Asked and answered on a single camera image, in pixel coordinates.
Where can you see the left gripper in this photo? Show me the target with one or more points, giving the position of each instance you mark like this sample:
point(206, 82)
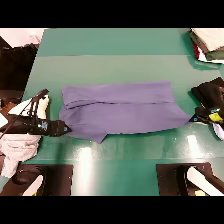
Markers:
point(55, 128)

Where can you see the purple T-shirt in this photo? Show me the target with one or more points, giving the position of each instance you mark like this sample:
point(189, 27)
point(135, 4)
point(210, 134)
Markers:
point(126, 106)

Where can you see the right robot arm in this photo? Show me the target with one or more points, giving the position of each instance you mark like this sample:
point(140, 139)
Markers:
point(208, 96)

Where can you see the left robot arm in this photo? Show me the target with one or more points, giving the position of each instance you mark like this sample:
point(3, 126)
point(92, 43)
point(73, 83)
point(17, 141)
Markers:
point(20, 124)

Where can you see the pale pink garment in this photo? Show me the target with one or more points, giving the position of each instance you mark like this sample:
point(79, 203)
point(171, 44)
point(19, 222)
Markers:
point(16, 148)

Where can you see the red garment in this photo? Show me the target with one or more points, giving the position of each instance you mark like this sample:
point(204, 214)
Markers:
point(196, 50)

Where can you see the white garment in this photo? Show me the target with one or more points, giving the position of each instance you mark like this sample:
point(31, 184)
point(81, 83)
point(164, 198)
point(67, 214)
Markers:
point(208, 60)

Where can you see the green garment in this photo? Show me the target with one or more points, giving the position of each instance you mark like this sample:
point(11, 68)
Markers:
point(216, 55)

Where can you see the beige garment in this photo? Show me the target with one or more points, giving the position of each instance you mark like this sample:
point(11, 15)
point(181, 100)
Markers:
point(211, 37)

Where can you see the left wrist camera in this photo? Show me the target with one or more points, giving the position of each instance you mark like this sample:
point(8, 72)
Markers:
point(41, 93)

